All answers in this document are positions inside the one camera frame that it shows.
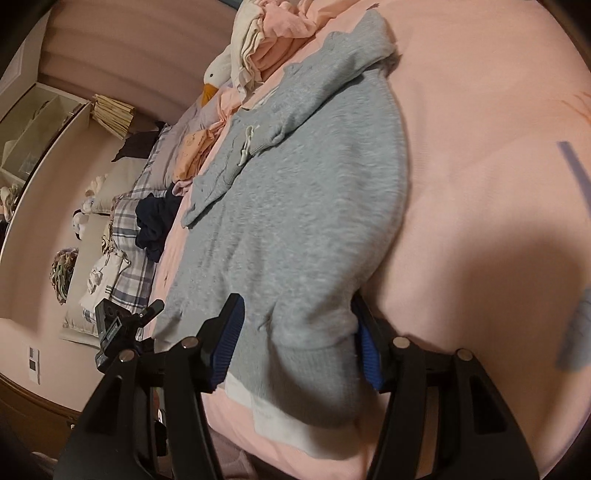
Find cream folded clothes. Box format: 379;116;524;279
229;0;274;97

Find navy cloth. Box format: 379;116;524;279
135;185;183;264

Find white goose plush toy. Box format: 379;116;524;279
201;48;232;107

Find white shelf unit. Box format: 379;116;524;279
0;82;92;222

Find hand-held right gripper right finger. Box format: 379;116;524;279
351;295;541;480

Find dark cloth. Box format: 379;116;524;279
111;122;172;163

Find white wall socket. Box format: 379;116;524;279
27;346;42;385

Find small white plush toy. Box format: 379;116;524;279
71;173;110;241

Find cream pillow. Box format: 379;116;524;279
95;157;149;214

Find peach folded clothes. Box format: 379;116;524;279
252;0;333;81

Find pink padded headboard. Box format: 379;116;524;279
37;0;245;130

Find pink printed duvet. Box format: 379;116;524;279
150;0;591;480

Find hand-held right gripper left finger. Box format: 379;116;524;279
54;293;245;480

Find beige cushion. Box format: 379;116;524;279
60;213;116;343

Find white cloth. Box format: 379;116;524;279
225;374;311;451

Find plaid blanket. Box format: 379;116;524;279
108;175;161;320

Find grey pillow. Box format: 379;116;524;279
148;99;209;186

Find grey sweatshirt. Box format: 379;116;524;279
152;10;409;428

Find floral cloth bundle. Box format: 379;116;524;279
50;248;79;306

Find white tote bag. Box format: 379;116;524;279
79;249;133;315

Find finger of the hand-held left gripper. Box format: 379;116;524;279
133;299;165;342

